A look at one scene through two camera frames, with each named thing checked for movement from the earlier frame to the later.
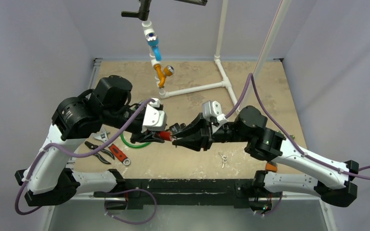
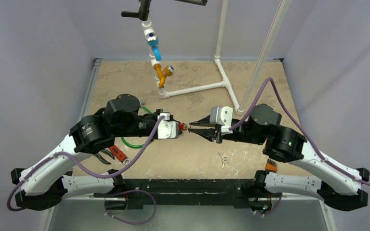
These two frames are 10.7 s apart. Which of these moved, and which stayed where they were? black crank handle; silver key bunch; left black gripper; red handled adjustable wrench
Moved: left black gripper
Stayed: red handled adjustable wrench; black crank handle; silver key bunch
